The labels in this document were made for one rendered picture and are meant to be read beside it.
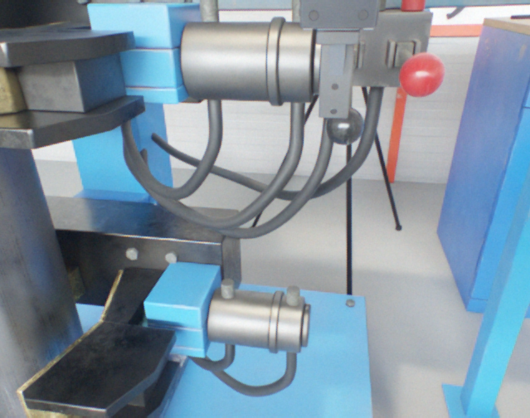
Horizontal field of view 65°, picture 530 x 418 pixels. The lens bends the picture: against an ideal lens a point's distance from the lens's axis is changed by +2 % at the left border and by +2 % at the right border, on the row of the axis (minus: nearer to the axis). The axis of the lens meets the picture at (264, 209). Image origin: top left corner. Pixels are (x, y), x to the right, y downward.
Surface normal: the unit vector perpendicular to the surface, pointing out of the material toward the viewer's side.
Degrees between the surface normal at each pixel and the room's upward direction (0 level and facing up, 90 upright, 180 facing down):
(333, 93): 110
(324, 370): 0
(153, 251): 90
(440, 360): 0
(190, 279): 0
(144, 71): 90
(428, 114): 90
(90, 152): 90
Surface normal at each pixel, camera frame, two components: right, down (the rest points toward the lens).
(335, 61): -0.11, 0.97
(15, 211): 0.92, 0.18
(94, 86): 0.98, 0.07
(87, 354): -0.01, -0.89
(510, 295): -0.18, 0.45
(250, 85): -0.15, 0.80
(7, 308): 0.65, 0.34
